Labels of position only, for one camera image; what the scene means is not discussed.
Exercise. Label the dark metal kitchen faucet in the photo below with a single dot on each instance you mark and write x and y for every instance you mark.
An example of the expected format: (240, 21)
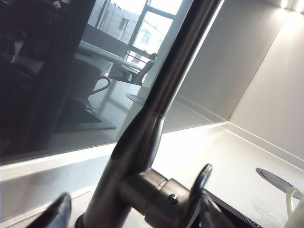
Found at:
(166, 83)

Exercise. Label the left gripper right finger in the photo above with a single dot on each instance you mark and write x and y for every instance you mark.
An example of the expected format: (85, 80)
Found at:
(209, 216)

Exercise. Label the pale green ceramic mug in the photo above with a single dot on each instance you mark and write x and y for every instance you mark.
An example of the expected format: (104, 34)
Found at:
(297, 218)

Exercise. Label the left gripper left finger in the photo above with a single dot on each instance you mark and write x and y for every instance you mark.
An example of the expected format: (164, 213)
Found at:
(61, 213)

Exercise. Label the round grey countertop cover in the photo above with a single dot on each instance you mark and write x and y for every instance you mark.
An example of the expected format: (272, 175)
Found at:
(273, 180)

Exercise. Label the black undermount sink basin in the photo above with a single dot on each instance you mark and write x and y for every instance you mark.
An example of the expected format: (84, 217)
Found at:
(240, 216)

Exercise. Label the dark glass backsplash panel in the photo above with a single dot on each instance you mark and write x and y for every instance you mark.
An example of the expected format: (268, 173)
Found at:
(35, 95)

